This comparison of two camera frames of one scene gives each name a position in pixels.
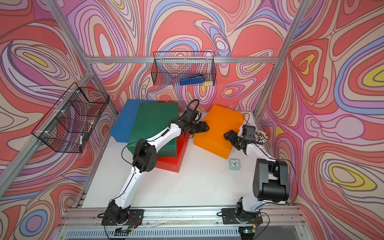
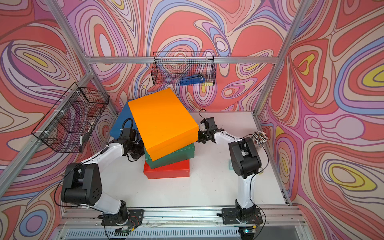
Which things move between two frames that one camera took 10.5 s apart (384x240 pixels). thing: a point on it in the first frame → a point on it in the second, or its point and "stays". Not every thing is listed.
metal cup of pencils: x=260 y=137 stays
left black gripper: x=201 y=130 → x=140 y=142
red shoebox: x=172 y=163 → x=180 y=169
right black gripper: x=233 y=135 → x=199 y=140
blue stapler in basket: x=192 y=79 stays
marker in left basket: x=80 y=145 stays
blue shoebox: x=121 y=130 stays
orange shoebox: x=220 y=120 → x=164 y=125
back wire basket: x=169 y=67 stays
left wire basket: x=69 y=124 stays
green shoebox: x=150 y=118 → x=183 y=154
